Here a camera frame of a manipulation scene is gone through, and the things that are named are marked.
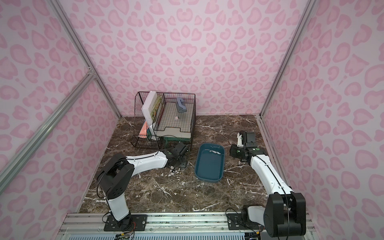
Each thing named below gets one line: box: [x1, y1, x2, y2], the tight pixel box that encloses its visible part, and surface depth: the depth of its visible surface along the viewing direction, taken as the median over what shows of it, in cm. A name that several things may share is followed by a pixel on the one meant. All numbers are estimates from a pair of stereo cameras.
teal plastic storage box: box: [194, 143, 225, 183], surface depth 96 cm
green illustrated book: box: [150, 94, 163, 123], surface depth 97 cm
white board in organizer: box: [141, 91, 158, 126], surface depth 95 cm
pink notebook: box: [138, 120, 149, 138], surface depth 103 cm
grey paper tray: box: [156, 102, 194, 139], surface depth 97 cm
